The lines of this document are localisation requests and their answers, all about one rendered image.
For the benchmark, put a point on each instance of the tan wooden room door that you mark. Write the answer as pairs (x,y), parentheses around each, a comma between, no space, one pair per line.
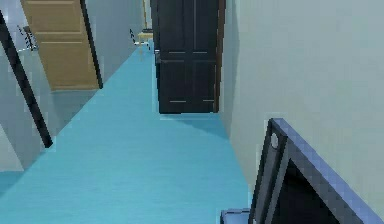
(63,43)

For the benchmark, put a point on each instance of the black slatted chair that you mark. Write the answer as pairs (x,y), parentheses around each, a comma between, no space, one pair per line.
(29,39)

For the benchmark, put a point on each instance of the grey black cabinet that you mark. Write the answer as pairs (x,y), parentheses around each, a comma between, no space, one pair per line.
(300,186)

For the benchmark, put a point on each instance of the black room door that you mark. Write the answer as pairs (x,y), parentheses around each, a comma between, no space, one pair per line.
(186,60)

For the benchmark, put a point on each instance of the tan wooden table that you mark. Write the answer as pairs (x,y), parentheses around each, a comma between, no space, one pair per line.
(145,36)

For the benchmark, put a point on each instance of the black dining chair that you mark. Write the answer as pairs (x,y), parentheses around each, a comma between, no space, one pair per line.
(134,36)

